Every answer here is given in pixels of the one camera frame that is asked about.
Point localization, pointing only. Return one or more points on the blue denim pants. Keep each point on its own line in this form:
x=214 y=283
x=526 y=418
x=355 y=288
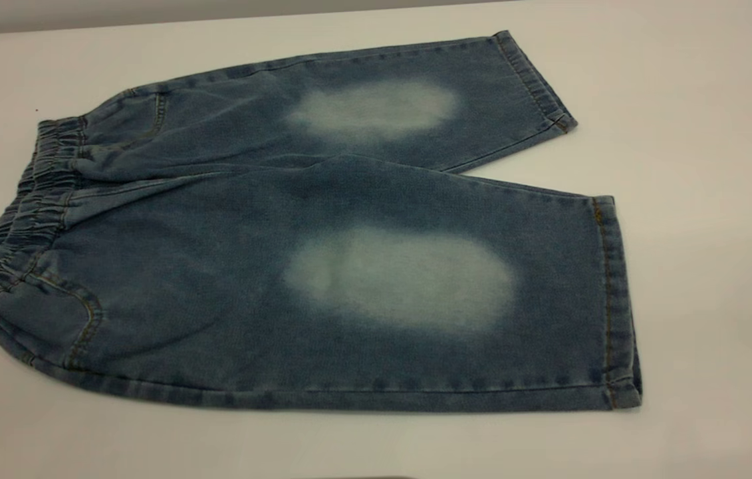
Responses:
x=229 y=266

